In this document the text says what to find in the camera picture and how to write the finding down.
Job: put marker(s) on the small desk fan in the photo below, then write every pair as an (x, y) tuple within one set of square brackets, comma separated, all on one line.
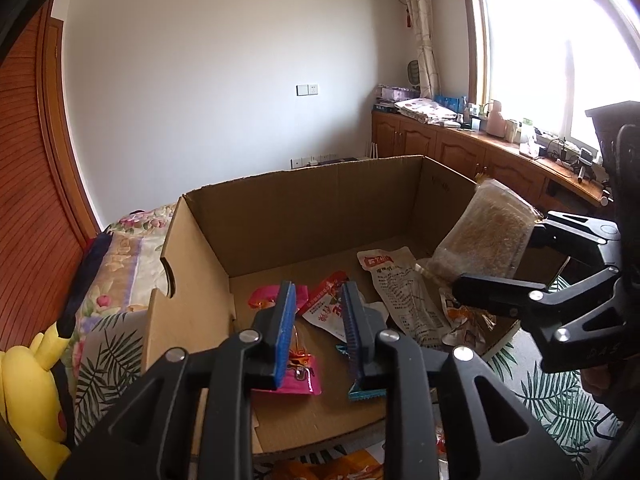
[(415, 72)]

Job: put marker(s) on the floral bed sheet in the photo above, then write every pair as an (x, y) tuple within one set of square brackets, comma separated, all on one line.
[(125, 260)]

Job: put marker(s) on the blue boxes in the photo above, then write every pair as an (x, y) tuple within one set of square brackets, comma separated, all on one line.
[(450, 102)]

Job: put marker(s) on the white pink kettle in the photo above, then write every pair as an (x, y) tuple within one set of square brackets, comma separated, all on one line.
[(496, 120)]

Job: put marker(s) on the wooden cabinet counter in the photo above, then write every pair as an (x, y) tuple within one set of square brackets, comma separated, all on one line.
[(450, 145)]

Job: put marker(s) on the wooden slatted wardrobe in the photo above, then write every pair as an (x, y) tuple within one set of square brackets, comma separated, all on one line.
[(35, 185)]

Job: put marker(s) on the person's right hand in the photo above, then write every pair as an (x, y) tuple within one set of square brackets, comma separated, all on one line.
[(602, 390)]

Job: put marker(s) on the pink box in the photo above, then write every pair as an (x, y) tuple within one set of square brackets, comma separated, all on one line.
[(397, 95)]

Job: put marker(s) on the white container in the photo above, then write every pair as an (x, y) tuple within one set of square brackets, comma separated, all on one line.
[(527, 137)]

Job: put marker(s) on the dark blue blanket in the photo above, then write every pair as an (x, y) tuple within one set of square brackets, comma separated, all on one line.
[(87, 280)]

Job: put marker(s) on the white wall socket row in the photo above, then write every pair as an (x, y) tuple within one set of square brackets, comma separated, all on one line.
[(325, 160)]

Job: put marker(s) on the folded floral cloth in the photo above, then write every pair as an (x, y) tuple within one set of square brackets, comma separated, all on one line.
[(425, 110)]

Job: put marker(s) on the leaf print bedsheet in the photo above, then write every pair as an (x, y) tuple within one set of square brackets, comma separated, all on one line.
[(550, 410)]

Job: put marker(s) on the white router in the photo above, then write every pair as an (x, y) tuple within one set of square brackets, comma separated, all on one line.
[(373, 151)]

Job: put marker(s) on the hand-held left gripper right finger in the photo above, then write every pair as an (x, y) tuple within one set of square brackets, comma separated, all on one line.
[(352, 332)]

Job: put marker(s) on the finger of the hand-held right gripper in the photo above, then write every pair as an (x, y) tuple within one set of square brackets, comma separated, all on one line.
[(565, 232), (490, 291)]

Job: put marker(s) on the clear packet of brown granules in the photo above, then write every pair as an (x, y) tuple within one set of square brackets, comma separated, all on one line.
[(480, 230)]

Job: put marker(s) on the orange snack packet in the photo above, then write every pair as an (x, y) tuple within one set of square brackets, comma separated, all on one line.
[(325, 465)]

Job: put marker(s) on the small white red snack pouch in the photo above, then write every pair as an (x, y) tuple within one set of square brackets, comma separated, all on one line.
[(465, 317)]

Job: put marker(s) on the long white red-label snack packet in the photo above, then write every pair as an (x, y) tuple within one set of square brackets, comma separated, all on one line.
[(405, 290)]

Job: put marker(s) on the white wall switch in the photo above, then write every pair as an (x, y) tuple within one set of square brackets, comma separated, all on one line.
[(307, 90)]

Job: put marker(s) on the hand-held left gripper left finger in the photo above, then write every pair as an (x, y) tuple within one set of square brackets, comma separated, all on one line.
[(284, 332)]

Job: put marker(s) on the beige patterned curtain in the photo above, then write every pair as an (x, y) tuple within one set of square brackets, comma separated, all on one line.
[(422, 25)]

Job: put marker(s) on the wooden framed window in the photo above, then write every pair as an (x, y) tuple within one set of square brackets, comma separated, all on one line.
[(540, 60)]

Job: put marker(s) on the pink snack packet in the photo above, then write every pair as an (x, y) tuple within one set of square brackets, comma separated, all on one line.
[(305, 375)]

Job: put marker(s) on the brown cardboard box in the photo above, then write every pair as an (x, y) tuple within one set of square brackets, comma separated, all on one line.
[(300, 220)]

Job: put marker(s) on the blue foil snack packet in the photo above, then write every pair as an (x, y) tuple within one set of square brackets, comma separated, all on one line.
[(367, 394)]

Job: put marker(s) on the yellow plush toy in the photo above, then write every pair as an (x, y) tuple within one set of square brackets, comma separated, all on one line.
[(25, 410)]

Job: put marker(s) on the red white snack packet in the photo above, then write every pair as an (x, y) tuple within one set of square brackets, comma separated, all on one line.
[(325, 310)]

